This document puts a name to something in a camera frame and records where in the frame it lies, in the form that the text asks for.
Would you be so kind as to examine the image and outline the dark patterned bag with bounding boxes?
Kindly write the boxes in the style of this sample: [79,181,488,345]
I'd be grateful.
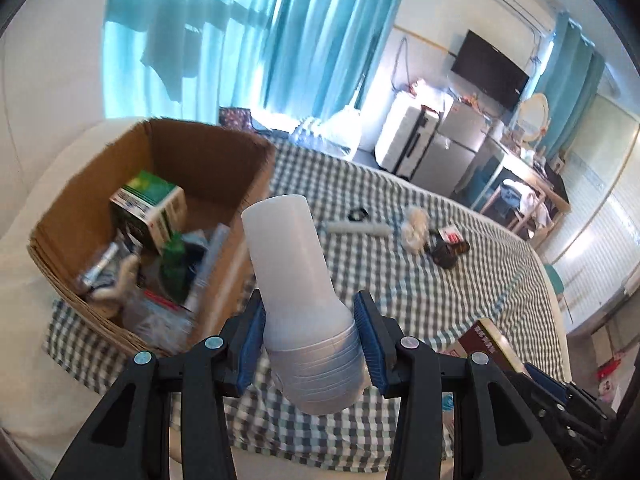
[218,106,253,133]

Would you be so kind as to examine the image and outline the white tube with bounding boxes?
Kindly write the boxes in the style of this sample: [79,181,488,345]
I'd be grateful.
[321,220,391,238]

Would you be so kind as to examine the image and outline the white plastic bag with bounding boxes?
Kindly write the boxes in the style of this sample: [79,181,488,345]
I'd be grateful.
[322,105,381,161]

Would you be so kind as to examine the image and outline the round standing mirror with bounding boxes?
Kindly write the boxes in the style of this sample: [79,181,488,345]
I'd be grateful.
[515,92,550,143]

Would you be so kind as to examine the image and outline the clear bag with red label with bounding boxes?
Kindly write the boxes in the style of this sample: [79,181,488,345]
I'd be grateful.
[122,287,196,351]

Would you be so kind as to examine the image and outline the dark bottle with red label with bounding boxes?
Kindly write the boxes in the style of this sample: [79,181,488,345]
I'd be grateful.
[430,227,471,268]

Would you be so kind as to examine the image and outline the teal chair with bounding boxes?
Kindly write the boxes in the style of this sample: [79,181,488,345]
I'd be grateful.
[545,264,568,306]

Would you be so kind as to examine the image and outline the wooden desk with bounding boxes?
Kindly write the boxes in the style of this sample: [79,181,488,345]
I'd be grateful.
[452,137,571,246]

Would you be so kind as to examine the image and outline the white plastic bottle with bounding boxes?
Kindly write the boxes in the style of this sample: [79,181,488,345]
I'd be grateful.
[241,195,373,416]

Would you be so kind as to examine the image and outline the silver refrigerator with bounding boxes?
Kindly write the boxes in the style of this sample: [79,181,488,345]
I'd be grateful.
[412,102,488,196]

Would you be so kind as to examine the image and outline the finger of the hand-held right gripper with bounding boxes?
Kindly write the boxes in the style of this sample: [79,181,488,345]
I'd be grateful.
[524,362,611,428]

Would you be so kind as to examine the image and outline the teal curtain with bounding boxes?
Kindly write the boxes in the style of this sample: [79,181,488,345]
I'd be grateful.
[530,10,606,161]
[262,0,413,121]

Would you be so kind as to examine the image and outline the cardboard box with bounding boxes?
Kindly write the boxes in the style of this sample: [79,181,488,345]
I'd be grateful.
[29,117,277,358]

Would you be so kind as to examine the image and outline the green and white carton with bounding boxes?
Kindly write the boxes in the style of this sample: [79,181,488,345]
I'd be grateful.
[109,170,188,256]

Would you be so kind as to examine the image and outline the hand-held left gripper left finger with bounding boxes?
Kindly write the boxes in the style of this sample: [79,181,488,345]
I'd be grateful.
[50,289,268,480]

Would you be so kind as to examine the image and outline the clothes on chair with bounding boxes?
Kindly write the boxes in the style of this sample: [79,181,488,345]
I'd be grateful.
[497,180,553,226]

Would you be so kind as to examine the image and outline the pack of water bottles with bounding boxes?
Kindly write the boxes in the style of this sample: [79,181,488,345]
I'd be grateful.
[290,117,326,148]

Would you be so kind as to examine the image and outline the silver tube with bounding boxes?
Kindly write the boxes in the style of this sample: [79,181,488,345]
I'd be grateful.
[77,242,126,293]

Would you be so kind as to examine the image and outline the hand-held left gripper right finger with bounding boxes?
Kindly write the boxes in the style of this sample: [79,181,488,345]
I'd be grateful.
[353,290,573,480]

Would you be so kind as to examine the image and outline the green checkered tablecloth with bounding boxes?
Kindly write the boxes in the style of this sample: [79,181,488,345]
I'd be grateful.
[42,135,573,471]

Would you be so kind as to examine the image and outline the black wall television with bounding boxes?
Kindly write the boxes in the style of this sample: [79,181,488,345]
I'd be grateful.
[451,30,530,111]

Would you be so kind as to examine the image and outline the small brown box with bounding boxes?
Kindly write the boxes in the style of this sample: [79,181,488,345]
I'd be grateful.
[445,319,528,376]

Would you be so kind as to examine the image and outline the white suitcase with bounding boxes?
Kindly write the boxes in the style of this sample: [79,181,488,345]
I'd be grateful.
[375,95,443,181]

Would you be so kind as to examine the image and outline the white sofa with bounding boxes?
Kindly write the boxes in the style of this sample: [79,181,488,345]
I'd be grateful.
[0,117,151,480]

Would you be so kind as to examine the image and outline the sheer light blue curtain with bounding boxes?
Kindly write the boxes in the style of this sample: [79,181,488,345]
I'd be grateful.
[102,0,281,121]

